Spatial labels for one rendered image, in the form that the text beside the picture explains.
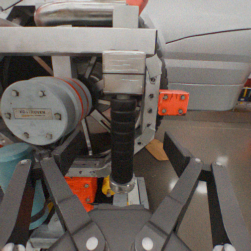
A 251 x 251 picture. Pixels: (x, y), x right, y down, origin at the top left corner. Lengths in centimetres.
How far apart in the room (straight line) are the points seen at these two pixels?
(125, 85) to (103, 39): 7
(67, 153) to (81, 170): 35
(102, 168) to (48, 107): 29
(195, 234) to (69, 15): 118
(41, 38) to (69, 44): 4
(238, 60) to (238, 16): 20
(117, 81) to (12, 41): 15
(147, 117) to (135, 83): 25
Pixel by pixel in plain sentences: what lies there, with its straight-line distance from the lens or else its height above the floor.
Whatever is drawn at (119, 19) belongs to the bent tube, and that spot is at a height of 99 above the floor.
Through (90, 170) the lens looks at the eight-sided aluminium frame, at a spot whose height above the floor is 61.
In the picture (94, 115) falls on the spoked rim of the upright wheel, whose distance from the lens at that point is 52.
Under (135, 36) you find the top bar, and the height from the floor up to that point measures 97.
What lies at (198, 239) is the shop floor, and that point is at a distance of 115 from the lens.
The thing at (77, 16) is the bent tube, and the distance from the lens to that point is 22.
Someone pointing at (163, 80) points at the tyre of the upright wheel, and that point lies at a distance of 49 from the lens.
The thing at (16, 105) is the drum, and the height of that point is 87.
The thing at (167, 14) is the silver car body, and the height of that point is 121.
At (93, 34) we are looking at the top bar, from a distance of 20.
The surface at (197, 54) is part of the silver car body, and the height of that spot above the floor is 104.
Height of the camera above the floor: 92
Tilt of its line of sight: 20 degrees down
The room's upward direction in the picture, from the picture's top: 1 degrees clockwise
